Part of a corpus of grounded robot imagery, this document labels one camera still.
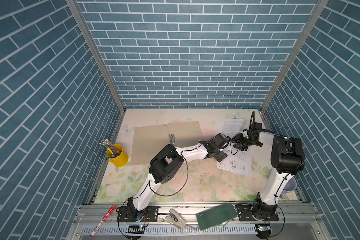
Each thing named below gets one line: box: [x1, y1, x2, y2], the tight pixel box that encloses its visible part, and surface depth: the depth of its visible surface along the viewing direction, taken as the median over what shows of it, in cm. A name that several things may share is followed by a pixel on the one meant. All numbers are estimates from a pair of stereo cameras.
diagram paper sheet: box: [217, 156, 252, 176], surface depth 93 cm
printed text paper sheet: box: [217, 117, 246, 139], surface depth 111 cm
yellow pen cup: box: [105, 144, 129, 167], surface depth 86 cm
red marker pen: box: [90, 204, 116, 237], surface depth 72 cm
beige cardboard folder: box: [131, 121, 204, 166], surface depth 107 cm
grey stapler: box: [164, 208, 187, 229], surface depth 72 cm
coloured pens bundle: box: [99, 138, 120, 158], surface depth 85 cm
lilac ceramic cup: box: [280, 176, 297, 199], surface depth 78 cm
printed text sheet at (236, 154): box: [222, 144, 256, 161], surface depth 98 cm
